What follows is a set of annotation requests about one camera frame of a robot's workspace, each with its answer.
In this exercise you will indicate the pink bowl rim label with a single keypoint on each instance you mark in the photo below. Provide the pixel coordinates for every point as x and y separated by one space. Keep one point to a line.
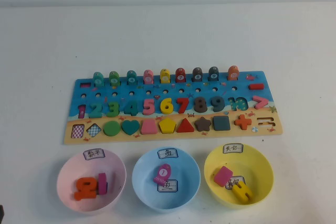
94 154

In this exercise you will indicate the yellow bowl rim label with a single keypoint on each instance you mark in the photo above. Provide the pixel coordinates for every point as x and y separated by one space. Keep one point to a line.
233 148

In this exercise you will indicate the brown wooden star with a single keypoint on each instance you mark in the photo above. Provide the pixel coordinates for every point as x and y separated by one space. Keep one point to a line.
203 125

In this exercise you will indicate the brown fish peg eight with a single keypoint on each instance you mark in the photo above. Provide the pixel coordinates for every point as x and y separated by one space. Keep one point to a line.
197 74

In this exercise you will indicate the green fish peg three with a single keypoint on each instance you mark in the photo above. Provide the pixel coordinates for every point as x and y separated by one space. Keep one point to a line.
114 78

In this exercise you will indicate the teal wooden number two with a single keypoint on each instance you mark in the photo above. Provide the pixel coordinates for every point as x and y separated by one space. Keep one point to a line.
95 116

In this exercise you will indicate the red wooden triangle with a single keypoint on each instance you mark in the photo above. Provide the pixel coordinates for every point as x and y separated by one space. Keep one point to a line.
186 128

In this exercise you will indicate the teal wooden number four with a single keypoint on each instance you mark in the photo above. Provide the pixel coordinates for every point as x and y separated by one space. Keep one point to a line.
133 108

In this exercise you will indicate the magenta wooden rectangle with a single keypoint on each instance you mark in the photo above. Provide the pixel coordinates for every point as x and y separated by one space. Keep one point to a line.
223 175

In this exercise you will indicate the pink plastic bowl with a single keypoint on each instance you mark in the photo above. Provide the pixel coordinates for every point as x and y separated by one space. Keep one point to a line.
78 166

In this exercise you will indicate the yellow wooden equals sign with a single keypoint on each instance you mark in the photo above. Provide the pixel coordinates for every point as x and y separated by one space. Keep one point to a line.
237 191

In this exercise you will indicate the yellow wooden pentagon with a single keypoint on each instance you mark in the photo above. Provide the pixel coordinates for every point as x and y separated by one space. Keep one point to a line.
167 127

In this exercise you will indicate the yellow bowl inner label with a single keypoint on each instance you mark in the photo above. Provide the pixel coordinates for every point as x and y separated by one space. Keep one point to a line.
237 181

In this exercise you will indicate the red fish peg seven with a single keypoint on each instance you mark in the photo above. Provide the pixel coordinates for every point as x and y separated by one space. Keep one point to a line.
180 75

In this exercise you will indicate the magenta wooden number one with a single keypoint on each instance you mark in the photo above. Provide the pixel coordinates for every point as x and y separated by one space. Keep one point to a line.
102 183

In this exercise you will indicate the teal wooden heart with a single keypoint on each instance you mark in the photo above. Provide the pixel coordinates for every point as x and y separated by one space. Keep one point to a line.
130 127

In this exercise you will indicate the brown wooden number eight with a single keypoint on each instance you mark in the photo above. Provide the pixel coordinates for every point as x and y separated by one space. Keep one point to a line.
200 104

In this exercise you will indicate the magenta fish peg one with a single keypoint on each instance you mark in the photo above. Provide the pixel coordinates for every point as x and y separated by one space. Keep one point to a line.
163 172

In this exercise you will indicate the blue plastic bowl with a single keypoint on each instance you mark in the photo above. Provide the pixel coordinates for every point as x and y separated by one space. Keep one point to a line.
147 182

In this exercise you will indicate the orange wooden plus sign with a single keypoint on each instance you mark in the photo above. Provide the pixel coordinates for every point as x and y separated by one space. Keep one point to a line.
242 122

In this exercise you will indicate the slate wooden square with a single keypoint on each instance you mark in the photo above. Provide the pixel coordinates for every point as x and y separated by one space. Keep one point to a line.
221 123

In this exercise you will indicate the yellow wooden number six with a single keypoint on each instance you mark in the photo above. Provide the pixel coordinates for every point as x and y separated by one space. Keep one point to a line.
163 107

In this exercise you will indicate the red wooden number seven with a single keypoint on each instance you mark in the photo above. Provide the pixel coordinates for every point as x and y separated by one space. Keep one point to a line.
182 100

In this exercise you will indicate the teal fish peg four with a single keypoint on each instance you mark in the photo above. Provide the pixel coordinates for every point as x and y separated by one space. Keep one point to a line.
131 77

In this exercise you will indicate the pink wooden trapezoid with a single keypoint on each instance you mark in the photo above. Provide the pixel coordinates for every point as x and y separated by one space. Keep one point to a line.
149 128

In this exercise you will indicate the yellow fish peg six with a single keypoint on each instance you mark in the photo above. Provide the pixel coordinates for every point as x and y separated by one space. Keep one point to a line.
165 75

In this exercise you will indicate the orange wooden number ten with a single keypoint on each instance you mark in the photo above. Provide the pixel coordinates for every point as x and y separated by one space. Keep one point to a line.
85 195

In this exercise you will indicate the green wooden circle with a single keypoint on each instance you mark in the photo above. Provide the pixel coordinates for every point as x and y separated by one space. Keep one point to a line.
111 128

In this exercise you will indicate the yellow plastic bowl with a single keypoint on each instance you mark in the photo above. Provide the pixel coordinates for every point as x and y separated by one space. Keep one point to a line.
260 171

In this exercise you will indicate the teal fish peg two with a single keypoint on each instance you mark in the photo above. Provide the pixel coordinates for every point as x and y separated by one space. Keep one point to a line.
98 78

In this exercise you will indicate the slate wooden number nine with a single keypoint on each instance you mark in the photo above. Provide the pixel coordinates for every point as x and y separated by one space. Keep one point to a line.
221 104

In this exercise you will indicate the green wooden number three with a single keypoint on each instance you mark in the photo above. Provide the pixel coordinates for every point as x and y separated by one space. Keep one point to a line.
114 109

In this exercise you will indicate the blue bowl inner label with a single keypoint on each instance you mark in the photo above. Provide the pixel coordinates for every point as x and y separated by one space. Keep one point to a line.
170 186

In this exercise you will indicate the red wooden minus sign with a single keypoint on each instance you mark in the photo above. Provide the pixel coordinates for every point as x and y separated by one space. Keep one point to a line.
256 86

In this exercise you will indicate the blue bowl rim label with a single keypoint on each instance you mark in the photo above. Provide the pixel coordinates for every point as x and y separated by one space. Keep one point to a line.
168 153

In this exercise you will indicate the black object at table edge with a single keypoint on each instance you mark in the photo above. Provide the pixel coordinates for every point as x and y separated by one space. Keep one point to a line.
1 211

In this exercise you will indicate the orange fish peg ten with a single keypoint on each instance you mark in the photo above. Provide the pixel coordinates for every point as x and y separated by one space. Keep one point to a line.
233 73

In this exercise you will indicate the pink wooden greater-than sign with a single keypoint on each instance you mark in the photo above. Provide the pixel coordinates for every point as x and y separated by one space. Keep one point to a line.
263 102

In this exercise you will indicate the slate fish peg nine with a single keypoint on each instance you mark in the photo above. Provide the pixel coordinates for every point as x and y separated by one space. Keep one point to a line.
213 74

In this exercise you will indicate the pink wooden number five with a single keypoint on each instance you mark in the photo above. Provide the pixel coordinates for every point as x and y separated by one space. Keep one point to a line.
150 112

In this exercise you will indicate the ocean print wooden puzzle board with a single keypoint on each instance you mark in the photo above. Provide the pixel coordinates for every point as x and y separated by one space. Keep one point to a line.
207 94

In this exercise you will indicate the pink fish peg five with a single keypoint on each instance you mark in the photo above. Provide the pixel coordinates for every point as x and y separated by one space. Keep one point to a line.
148 76

